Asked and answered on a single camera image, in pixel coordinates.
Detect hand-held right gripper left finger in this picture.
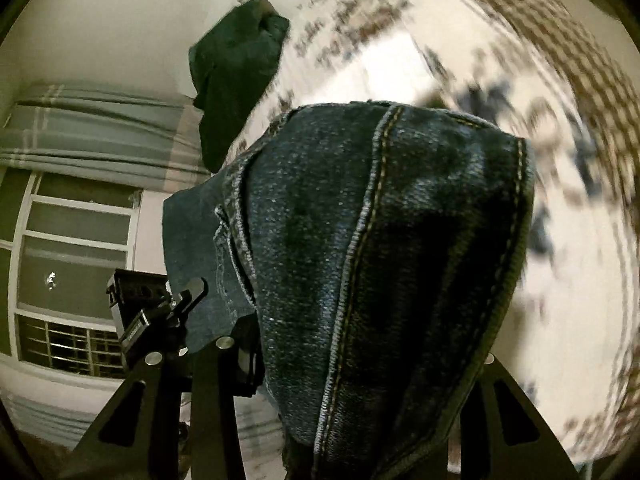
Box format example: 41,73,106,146
59,320,266,480

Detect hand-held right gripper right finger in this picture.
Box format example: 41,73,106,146
450,354,582,480

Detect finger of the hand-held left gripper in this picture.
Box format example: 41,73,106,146
170,277,210,331
106,269,172,358

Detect dark blue jeans pants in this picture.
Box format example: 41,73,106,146
162,100,536,480

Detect white framed window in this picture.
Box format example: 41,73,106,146
0,167,146,378

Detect dark green velvet pillow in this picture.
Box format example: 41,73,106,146
189,0,291,111
194,90,251,173

